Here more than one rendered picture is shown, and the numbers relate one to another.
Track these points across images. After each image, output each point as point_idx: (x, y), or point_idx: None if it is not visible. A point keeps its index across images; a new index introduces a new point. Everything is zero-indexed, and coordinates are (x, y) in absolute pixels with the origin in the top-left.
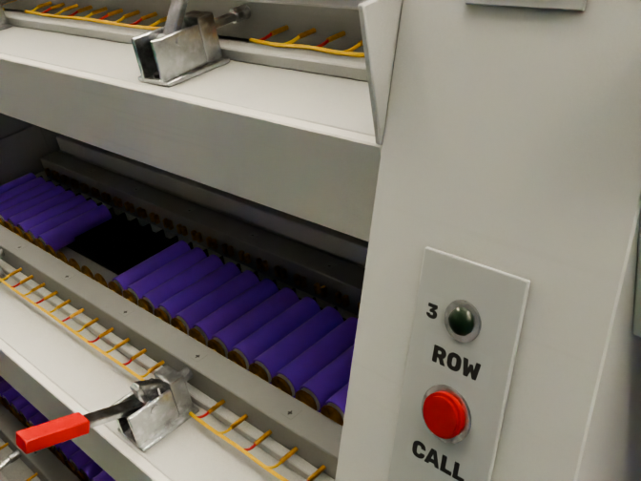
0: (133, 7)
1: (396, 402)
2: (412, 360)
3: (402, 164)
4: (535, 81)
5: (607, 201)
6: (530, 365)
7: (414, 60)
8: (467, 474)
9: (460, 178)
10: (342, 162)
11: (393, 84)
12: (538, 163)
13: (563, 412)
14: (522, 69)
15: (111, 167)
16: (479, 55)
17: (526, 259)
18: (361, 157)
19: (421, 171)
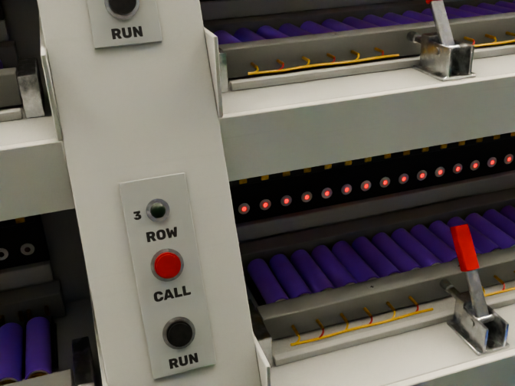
0: None
1: (131, 282)
2: (135, 250)
3: (83, 145)
4: (149, 78)
5: (205, 121)
6: (199, 212)
7: (69, 85)
8: (191, 287)
9: (125, 139)
10: (28, 163)
11: (58, 102)
12: (165, 116)
13: (222, 224)
14: (139, 74)
15: None
16: (112, 73)
17: (177, 163)
18: (46, 154)
19: (97, 144)
